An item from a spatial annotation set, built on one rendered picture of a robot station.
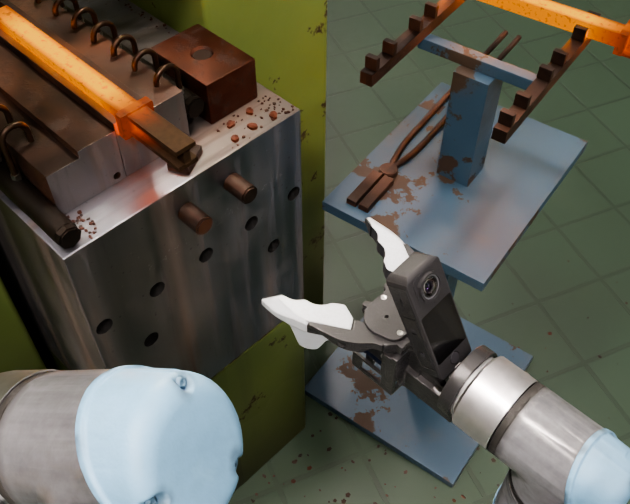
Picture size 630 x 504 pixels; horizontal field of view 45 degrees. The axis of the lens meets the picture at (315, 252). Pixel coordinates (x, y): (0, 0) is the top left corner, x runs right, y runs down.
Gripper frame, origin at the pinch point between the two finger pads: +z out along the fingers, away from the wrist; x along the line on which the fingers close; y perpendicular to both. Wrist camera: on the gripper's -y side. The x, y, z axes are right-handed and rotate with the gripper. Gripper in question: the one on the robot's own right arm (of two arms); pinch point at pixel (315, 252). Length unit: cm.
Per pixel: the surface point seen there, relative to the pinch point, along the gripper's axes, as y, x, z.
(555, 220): 100, 118, 20
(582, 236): 100, 118, 11
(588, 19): 5, 64, 6
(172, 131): -1.2, 0.7, 23.4
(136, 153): 5.9, -0.5, 30.6
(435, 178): 32, 46, 17
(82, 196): 7.5, -8.8, 30.7
